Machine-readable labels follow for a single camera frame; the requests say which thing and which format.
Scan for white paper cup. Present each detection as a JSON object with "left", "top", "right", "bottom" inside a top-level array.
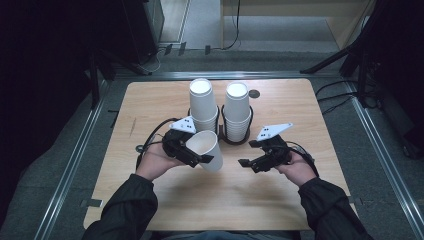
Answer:
[{"left": 185, "top": 129, "right": 224, "bottom": 173}]

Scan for black tripod stand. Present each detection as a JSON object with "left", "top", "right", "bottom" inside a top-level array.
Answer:
[{"left": 299, "top": 0, "right": 394, "bottom": 109}]

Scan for person's left hand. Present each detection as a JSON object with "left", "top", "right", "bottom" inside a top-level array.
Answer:
[{"left": 134, "top": 141, "right": 188, "bottom": 183}]

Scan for right hand-held gripper cable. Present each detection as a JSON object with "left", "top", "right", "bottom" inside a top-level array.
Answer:
[{"left": 286, "top": 139, "right": 320, "bottom": 178}]

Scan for white floor cable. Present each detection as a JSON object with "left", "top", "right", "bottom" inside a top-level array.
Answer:
[{"left": 145, "top": 46, "right": 168, "bottom": 73}]

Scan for black floor cables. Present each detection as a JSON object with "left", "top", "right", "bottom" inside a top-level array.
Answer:
[{"left": 314, "top": 79, "right": 381, "bottom": 116}]

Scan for dark cabinet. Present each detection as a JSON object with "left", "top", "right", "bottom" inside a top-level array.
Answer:
[{"left": 121, "top": 0, "right": 165, "bottom": 65}]

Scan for black cup holder rack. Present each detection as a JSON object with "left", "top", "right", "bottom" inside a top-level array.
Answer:
[{"left": 187, "top": 104, "right": 254, "bottom": 146}]

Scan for stack of white cups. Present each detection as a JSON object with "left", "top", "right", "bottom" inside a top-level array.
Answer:
[
  {"left": 221, "top": 81, "right": 253, "bottom": 144},
  {"left": 188, "top": 78, "right": 221, "bottom": 135}
]

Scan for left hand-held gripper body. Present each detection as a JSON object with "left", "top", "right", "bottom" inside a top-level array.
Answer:
[{"left": 162, "top": 115, "right": 198, "bottom": 164}]

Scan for light wooden furniture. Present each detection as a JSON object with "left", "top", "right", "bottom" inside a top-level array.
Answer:
[{"left": 219, "top": 0, "right": 376, "bottom": 51}]

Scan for black metal stand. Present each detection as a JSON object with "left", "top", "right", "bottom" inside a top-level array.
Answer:
[{"left": 87, "top": 49, "right": 153, "bottom": 109}]

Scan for hanging black cable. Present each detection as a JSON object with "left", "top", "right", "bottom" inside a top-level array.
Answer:
[{"left": 221, "top": 0, "right": 242, "bottom": 51}]

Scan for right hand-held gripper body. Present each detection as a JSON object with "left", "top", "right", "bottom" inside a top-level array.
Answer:
[{"left": 252, "top": 122, "right": 294, "bottom": 174}]

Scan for person's right hand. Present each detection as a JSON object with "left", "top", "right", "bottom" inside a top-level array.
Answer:
[{"left": 274, "top": 151, "right": 318, "bottom": 188}]

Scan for metal floor rail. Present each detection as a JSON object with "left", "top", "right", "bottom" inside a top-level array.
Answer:
[
  {"left": 113, "top": 70, "right": 344, "bottom": 81},
  {"left": 344, "top": 79, "right": 424, "bottom": 240},
  {"left": 33, "top": 79, "right": 113, "bottom": 240}
]

